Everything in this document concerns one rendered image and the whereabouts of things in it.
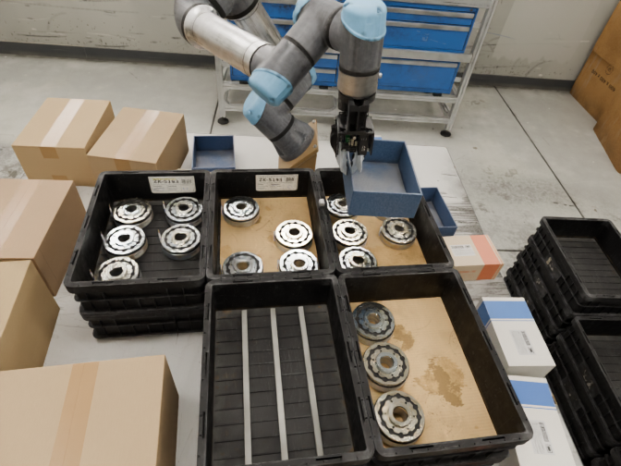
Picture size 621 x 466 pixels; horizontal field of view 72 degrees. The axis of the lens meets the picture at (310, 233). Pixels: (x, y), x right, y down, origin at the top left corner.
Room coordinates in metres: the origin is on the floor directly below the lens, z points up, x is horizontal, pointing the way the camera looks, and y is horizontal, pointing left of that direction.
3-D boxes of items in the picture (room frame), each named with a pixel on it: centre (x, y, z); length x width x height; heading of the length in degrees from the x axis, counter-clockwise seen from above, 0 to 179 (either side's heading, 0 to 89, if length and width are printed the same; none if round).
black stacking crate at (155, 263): (0.73, 0.41, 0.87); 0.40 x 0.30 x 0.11; 12
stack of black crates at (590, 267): (1.14, -1.09, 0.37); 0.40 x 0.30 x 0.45; 6
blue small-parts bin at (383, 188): (0.79, -0.14, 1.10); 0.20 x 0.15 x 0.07; 7
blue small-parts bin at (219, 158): (1.26, 0.39, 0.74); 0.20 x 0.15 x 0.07; 13
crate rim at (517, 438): (0.47, -0.26, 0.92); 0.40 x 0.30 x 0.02; 12
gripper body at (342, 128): (0.76, -0.06, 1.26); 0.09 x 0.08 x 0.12; 5
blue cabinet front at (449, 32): (2.81, -0.50, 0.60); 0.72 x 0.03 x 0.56; 96
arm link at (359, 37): (0.77, -0.05, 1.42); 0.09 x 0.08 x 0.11; 44
